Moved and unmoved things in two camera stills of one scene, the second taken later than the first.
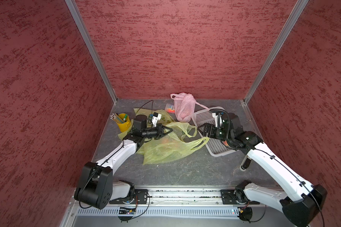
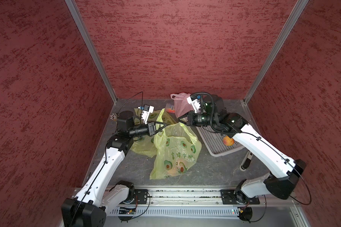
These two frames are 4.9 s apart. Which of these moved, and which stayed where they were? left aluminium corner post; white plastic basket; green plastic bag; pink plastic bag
Moved: green plastic bag
Stayed: pink plastic bag; left aluminium corner post; white plastic basket
